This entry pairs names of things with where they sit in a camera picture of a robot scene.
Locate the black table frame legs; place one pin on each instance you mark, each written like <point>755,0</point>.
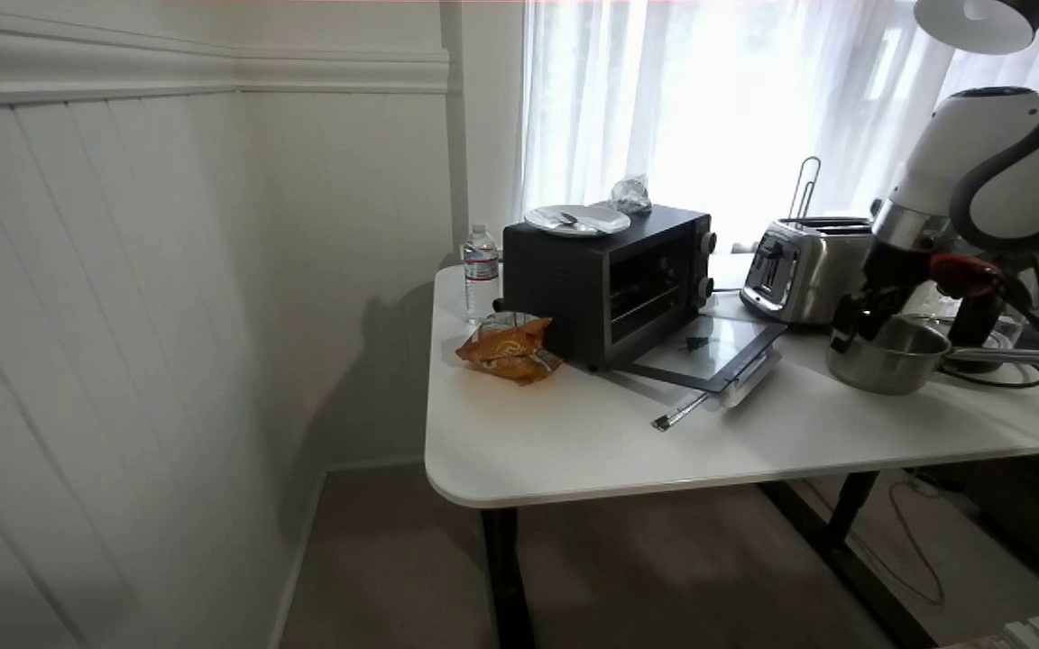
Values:
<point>506,577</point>

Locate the silver two-slot toaster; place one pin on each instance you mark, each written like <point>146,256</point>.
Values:
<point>804,273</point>

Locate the white plate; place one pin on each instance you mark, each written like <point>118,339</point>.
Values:
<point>580,221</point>

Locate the white sheer curtain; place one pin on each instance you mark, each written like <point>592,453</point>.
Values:
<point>688,109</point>

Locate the black toaster oven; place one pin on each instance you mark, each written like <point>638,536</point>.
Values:
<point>592,291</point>

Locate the clear plastic water bottle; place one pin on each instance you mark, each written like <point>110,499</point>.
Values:
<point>482,273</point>

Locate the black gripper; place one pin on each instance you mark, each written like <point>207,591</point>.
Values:
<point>895,276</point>

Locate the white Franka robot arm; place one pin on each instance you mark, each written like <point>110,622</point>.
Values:
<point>990,156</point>

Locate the orange snack bag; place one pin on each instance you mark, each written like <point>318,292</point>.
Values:
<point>506,348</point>

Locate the small metal utensil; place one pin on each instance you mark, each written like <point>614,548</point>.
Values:
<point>569,216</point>

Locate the crumpled clear plastic wrap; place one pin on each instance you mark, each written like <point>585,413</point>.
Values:
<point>633,197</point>

